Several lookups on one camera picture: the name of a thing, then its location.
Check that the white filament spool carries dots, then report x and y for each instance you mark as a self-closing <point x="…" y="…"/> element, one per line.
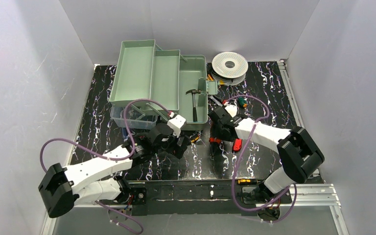
<point x="230" y="68"/>

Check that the green stubby screwdriver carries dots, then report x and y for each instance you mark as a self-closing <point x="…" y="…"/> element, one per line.
<point x="242" y="102"/>

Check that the red utility knife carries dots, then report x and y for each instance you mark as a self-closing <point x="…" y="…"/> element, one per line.
<point x="237" y="145"/>

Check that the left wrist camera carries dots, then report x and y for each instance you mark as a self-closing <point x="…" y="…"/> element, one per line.
<point x="176" y="122"/>

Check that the green plastic tool box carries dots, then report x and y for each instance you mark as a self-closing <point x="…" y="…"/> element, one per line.
<point x="157" y="80"/>

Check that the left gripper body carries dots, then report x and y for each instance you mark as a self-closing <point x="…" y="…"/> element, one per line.
<point x="181" y="142"/>

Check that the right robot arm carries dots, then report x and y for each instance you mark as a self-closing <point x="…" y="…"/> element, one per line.
<point x="299" y="154"/>

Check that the yellow black screwdriver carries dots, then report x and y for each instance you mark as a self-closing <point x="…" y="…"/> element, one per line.
<point x="247" y="181"/>

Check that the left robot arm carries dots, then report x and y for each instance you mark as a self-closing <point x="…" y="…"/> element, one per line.
<point x="64" y="187"/>

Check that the orange black long-nose pliers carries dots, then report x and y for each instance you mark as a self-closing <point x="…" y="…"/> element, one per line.
<point x="215" y="144"/>

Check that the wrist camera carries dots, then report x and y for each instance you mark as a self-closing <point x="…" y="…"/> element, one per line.
<point x="230" y="108"/>
<point x="176" y="122"/>

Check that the steel claw hammer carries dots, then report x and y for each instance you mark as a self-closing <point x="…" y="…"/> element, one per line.
<point x="193" y="92"/>

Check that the orange yellow cutter pliers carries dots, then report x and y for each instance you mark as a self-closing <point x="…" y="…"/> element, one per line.
<point x="210" y="78"/>

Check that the aluminium rail frame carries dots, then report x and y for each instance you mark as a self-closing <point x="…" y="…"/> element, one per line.
<point x="100" y="133"/>

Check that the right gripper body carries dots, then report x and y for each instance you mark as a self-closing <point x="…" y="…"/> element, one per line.
<point x="217" y="130"/>

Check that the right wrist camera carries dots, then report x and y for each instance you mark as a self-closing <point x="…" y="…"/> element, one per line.
<point x="230" y="108"/>

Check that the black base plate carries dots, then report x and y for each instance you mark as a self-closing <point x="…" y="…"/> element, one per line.
<point x="183" y="197"/>

